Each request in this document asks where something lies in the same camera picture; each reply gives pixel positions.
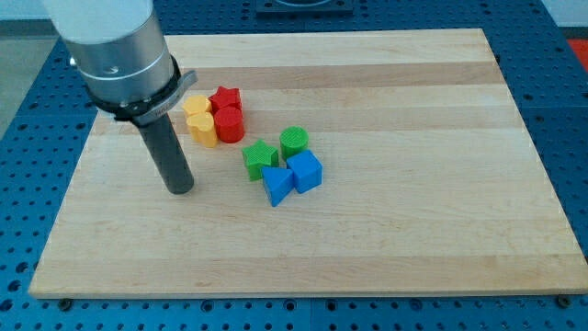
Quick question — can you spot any yellow pentagon block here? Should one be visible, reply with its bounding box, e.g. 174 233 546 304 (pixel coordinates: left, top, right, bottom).
182 95 212 118

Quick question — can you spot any red cylinder block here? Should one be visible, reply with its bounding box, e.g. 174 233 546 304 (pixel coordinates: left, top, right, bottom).
213 107 244 143

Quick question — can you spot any red star block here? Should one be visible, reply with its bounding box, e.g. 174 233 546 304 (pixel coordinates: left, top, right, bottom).
209 86 243 114

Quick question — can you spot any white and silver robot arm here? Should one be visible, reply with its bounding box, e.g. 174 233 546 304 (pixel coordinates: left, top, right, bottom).
42 0 198 194

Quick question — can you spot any yellow heart block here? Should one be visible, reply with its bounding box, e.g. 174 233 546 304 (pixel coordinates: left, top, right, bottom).
186 112 218 148

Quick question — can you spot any blue cube block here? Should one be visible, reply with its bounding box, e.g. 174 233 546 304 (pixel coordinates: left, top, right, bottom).
286 150 322 193

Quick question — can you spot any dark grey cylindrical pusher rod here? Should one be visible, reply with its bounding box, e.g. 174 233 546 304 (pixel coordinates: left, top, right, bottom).
139 114 194 195

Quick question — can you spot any light wooden work board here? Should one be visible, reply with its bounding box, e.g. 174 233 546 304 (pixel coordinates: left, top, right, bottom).
29 29 587 299

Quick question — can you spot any green star block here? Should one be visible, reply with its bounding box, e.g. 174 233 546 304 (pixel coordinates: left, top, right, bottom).
242 140 279 181

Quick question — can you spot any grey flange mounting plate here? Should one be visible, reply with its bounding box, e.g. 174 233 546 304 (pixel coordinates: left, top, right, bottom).
85 56 198 127

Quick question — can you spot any green cylinder block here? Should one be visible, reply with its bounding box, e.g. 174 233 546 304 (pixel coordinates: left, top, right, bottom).
279 126 309 160

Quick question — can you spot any blue triangle block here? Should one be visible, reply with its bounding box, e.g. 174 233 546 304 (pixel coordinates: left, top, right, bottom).
261 166 294 207

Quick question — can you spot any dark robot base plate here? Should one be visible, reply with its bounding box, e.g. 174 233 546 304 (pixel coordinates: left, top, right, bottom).
254 0 354 17

